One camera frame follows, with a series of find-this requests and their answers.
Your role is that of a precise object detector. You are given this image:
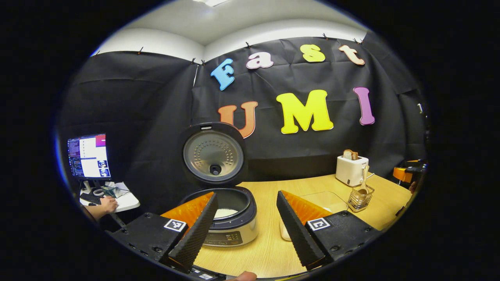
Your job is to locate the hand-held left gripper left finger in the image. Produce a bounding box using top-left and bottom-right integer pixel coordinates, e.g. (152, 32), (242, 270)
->
(105, 191), (219, 274)

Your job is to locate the white side table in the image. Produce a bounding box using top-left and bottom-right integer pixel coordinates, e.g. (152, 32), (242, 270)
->
(79, 181), (140, 229)

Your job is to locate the computer monitor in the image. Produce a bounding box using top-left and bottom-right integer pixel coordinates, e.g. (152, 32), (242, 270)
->
(67, 133), (112, 181)

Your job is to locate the wooden spoon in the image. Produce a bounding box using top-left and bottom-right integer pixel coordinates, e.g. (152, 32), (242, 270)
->
(357, 165), (370, 196)

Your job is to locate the black silver rice cooker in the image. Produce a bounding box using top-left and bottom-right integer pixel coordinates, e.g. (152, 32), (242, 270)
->
(179, 122), (258, 247)

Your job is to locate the clear wire chopstick holder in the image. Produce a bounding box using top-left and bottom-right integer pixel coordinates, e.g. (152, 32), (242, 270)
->
(348, 183), (375, 212)

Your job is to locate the black backdrop cloth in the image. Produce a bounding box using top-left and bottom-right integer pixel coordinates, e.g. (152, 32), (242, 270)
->
(59, 33), (428, 219)

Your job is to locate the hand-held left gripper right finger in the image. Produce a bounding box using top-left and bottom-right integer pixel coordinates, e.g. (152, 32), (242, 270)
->
(276, 190), (383, 270)

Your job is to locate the glass dish of white rice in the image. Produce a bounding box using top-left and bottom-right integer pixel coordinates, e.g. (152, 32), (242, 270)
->
(279, 191), (349, 241)

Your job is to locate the white toaster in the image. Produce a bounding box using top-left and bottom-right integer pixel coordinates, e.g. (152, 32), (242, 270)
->
(335, 155), (370, 187)

